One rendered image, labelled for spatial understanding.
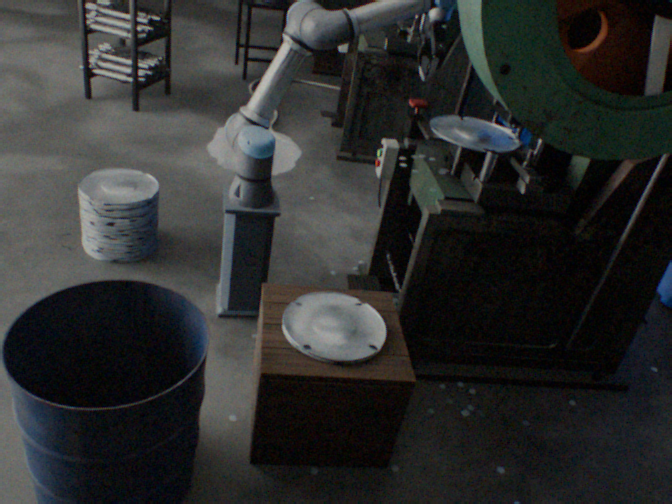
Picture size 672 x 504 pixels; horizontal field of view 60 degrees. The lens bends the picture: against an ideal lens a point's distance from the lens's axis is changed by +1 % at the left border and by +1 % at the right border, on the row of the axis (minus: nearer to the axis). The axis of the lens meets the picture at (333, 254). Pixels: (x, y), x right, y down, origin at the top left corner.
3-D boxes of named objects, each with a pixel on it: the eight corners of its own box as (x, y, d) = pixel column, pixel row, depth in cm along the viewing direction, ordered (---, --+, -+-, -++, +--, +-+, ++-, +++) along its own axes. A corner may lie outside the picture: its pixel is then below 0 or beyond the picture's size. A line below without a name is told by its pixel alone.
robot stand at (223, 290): (216, 317, 212) (223, 209, 188) (216, 286, 227) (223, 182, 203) (267, 318, 216) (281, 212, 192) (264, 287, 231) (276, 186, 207)
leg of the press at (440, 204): (381, 378, 199) (454, 129, 151) (376, 355, 209) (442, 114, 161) (625, 391, 215) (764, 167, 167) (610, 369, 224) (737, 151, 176)
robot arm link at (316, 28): (309, 25, 167) (459, -27, 175) (296, 15, 175) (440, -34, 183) (317, 64, 174) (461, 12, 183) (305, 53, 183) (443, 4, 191)
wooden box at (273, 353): (248, 464, 162) (261, 373, 144) (252, 366, 194) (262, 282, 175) (388, 467, 169) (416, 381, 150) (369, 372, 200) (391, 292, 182)
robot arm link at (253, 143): (240, 179, 185) (244, 140, 178) (230, 161, 195) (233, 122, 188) (277, 179, 190) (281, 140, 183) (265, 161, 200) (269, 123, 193)
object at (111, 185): (123, 213, 212) (123, 211, 211) (60, 187, 219) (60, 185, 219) (173, 185, 235) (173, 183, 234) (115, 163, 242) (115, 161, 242)
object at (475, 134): (532, 157, 178) (533, 155, 178) (442, 147, 174) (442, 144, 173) (501, 123, 202) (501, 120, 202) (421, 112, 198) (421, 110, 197)
